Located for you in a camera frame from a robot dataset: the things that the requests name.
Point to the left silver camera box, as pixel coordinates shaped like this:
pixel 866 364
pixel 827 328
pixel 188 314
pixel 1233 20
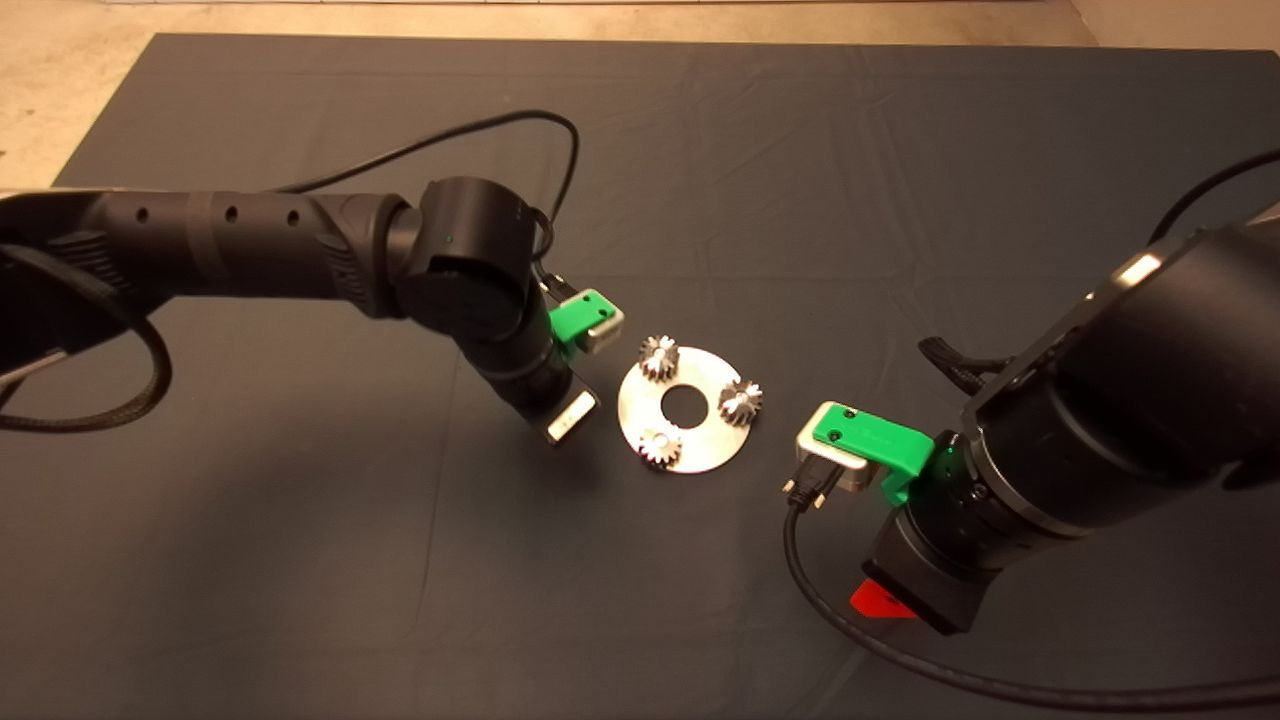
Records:
pixel 605 332

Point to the silver camera box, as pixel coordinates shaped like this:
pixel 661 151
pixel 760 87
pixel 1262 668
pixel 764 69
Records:
pixel 830 455
pixel 605 332

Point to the round metal carrier plate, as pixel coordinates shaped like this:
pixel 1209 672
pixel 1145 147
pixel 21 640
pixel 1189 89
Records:
pixel 700 445

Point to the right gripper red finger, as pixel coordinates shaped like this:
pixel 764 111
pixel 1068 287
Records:
pixel 878 603

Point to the left green camera mount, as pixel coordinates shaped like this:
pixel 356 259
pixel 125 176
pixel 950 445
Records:
pixel 575 318

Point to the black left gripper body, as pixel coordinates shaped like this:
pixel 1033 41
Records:
pixel 555 405

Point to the steel planetary gear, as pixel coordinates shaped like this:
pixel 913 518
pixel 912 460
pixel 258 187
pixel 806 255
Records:
pixel 741 400
pixel 661 447
pixel 658 357

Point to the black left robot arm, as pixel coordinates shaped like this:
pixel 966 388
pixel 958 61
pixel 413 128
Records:
pixel 250 240

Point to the right green camera mount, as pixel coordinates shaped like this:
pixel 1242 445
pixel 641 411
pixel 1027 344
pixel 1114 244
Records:
pixel 880 438

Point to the right silver camera box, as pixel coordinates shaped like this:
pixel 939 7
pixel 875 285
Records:
pixel 830 455

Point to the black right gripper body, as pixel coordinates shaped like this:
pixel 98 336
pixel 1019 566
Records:
pixel 925 575

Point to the dark grey table cloth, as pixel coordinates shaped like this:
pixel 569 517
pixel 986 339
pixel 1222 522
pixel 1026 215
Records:
pixel 800 150

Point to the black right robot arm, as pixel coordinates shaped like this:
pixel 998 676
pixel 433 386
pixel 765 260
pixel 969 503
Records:
pixel 1150 400

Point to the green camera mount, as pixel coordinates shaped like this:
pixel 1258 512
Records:
pixel 880 438
pixel 575 318

